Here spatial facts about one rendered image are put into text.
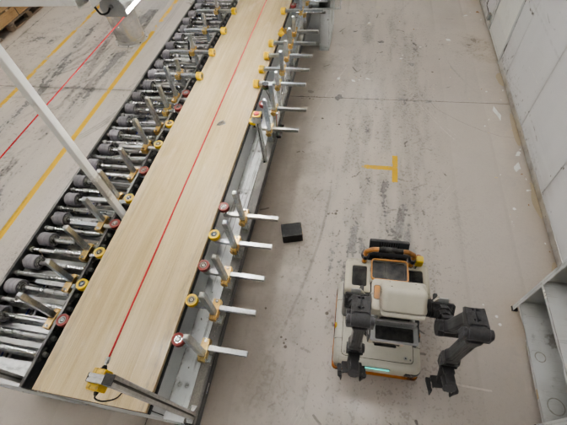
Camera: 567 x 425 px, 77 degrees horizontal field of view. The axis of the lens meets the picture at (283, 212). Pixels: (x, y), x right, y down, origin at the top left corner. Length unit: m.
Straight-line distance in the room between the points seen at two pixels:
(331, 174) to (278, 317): 1.72
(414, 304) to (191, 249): 1.52
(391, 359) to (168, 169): 2.28
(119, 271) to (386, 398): 2.14
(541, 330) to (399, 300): 1.81
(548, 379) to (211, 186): 2.82
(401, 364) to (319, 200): 1.81
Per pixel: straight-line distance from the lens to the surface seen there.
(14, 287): 3.18
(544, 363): 3.37
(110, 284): 2.70
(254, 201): 2.97
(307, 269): 3.38
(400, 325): 2.09
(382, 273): 2.38
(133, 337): 2.47
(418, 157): 4.36
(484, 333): 1.57
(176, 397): 2.57
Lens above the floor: 3.01
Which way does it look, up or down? 54 degrees down
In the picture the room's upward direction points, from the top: 8 degrees counter-clockwise
